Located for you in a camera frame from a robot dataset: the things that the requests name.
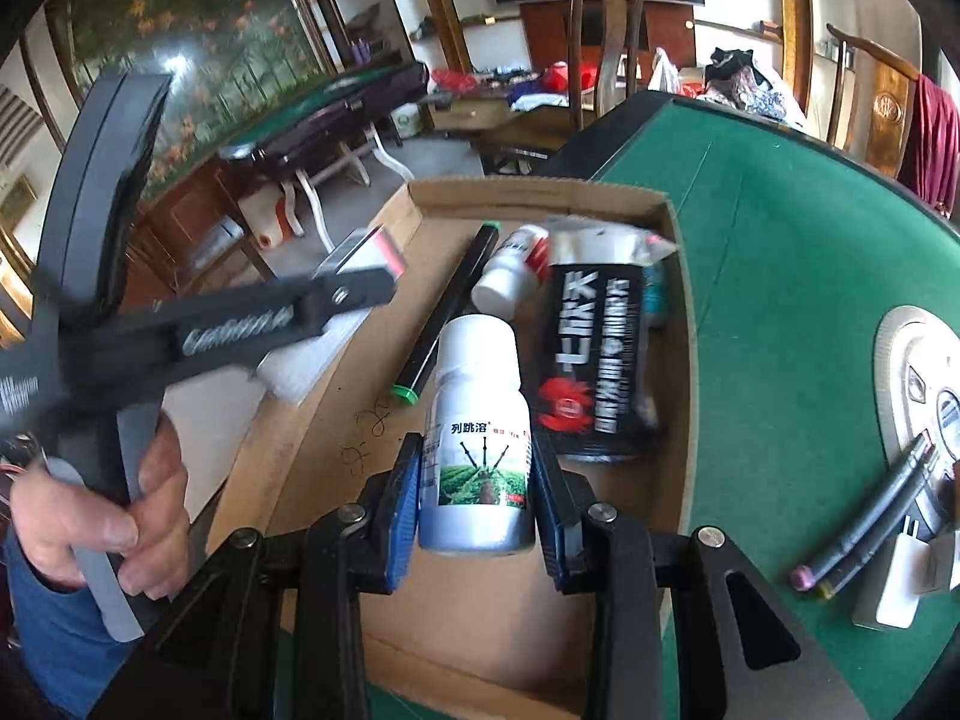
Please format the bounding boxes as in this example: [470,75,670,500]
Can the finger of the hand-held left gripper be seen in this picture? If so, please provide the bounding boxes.
[112,266,400,410]

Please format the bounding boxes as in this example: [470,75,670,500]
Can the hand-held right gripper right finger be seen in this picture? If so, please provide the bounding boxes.
[529,435,863,720]

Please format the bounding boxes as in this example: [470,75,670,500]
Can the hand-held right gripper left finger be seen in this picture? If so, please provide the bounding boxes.
[90,431,425,720]

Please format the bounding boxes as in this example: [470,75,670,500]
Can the brown cardboard box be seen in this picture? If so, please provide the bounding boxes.
[187,176,695,720]

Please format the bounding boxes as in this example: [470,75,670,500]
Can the white bottle green label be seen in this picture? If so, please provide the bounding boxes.
[416,313,536,558]

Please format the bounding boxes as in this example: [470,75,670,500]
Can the black foil bag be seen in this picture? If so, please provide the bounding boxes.
[525,215,680,464]

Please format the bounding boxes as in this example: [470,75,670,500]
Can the person's left forearm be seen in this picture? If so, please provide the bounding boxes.
[0,532,143,720]

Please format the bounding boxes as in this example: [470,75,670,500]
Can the person's left hand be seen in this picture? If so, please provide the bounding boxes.
[9,416,190,601]

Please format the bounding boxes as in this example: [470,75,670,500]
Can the white flat object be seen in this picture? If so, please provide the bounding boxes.
[257,309,370,404]

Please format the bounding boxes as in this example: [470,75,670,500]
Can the black tube green caps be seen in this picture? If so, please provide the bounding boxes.
[389,218,503,408]

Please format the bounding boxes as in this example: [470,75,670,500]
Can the green topped game table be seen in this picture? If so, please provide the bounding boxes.
[216,60,430,237]

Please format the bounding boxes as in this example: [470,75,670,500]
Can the small white bottle red label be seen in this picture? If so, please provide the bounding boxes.
[470,223,553,320]

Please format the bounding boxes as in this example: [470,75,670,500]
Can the two dark pens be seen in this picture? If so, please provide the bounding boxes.
[790,435,933,590]

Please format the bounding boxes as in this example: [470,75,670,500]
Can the low wooden table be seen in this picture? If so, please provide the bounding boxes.
[426,90,572,167]

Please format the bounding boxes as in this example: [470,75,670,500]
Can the red plastic bag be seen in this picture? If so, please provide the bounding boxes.
[433,66,482,96]

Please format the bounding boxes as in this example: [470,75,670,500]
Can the dark pen yellow end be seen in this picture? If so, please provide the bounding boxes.
[816,454,940,601]

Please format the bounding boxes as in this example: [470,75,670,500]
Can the white power adapter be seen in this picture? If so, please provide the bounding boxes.
[850,513,940,632]

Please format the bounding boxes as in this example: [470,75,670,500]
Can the round table centre panel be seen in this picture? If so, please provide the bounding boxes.
[873,303,960,542]

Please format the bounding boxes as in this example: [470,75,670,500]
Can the white plastic bag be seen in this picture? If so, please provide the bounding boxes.
[648,47,684,96]

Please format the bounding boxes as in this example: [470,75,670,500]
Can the plain wooden chair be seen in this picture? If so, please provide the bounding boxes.
[565,0,655,132]

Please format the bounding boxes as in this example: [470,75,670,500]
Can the pile of clothes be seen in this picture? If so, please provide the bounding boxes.
[700,47,805,122]

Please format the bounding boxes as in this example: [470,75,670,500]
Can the carved wooden chair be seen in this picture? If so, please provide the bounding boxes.
[824,22,925,182]

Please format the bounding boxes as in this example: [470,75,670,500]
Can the dark red cloth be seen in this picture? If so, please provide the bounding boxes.
[895,73,960,220]

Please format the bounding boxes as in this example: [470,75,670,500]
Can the flower wall painting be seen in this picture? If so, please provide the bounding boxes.
[43,0,340,192]

